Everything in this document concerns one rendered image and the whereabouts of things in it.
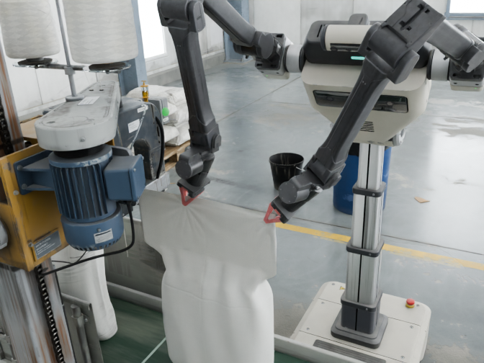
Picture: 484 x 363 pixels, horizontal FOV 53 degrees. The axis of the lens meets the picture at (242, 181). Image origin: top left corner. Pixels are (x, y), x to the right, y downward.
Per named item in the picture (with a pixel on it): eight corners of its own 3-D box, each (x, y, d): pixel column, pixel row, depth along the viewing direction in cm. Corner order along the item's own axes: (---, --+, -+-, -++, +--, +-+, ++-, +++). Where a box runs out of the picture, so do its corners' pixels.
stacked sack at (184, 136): (214, 131, 529) (213, 117, 523) (179, 150, 475) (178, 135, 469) (181, 127, 548) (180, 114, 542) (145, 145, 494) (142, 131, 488)
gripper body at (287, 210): (268, 205, 131) (287, 190, 127) (283, 191, 139) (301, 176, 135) (284, 223, 131) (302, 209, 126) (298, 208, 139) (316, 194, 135)
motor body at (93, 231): (137, 232, 132) (124, 145, 122) (98, 261, 119) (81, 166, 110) (95, 222, 138) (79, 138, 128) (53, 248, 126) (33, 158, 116)
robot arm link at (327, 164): (425, 51, 94) (385, 19, 98) (408, 58, 91) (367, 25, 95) (341, 184, 127) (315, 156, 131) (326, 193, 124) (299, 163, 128)
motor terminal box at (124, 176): (148, 193, 129) (143, 153, 124) (140, 211, 119) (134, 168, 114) (118, 194, 129) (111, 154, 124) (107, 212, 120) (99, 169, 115)
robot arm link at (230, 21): (206, -41, 110) (171, -45, 115) (186, 16, 110) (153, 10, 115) (276, 38, 150) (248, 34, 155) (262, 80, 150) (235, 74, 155)
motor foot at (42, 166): (82, 183, 127) (76, 152, 123) (47, 202, 117) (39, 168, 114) (56, 178, 131) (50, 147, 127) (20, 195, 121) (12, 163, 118)
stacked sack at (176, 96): (198, 99, 511) (197, 86, 505) (174, 110, 476) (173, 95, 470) (147, 95, 540) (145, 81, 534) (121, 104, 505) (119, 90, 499)
